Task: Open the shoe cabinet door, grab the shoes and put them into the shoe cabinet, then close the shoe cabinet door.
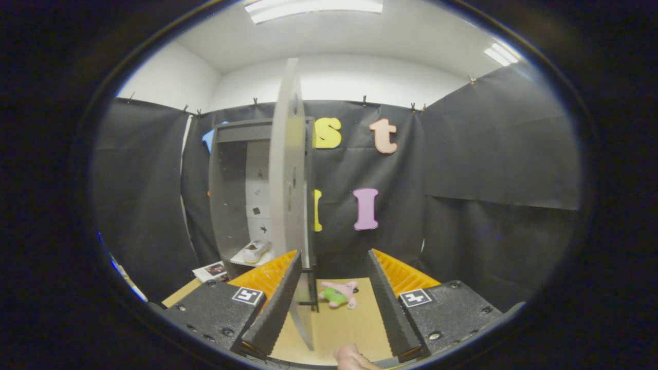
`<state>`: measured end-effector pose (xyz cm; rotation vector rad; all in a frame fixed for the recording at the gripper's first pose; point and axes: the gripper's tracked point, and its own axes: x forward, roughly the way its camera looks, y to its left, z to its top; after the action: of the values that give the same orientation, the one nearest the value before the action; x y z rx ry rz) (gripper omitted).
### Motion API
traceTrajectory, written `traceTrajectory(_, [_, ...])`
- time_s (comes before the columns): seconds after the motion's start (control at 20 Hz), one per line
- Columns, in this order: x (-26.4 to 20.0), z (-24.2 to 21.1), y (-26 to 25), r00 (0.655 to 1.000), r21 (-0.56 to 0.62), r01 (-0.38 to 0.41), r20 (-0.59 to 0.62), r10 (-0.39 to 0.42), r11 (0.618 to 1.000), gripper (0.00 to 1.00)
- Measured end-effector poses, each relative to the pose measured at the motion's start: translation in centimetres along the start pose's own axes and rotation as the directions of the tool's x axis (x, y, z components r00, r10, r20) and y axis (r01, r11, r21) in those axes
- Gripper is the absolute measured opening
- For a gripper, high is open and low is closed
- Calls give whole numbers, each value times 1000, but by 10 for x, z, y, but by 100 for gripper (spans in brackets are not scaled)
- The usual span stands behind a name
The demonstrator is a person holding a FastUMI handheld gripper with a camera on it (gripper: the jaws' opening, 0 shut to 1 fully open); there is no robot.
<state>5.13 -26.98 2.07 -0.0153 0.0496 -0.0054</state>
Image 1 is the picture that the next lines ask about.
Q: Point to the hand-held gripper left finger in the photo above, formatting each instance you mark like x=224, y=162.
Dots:
x=277, y=313

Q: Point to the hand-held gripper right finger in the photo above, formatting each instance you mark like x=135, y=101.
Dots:
x=393, y=313

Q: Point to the white canvas shoe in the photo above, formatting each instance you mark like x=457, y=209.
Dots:
x=255, y=251

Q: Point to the grey shoe cabinet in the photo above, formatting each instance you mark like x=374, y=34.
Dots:
x=221, y=205

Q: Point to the beige shoe cabinet door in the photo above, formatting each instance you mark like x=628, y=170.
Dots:
x=285, y=180

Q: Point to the green and pink plush toy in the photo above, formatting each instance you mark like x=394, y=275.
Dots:
x=336, y=295

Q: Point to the white book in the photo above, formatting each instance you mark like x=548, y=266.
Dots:
x=208, y=271

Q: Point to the black backdrop cloth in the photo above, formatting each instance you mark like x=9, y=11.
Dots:
x=488, y=164

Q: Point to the row of small cloth clips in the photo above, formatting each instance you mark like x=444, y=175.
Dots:
x=364, y=99

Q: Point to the long ceiling light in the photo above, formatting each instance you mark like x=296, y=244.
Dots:
x=501, y=54
x=313, y=9

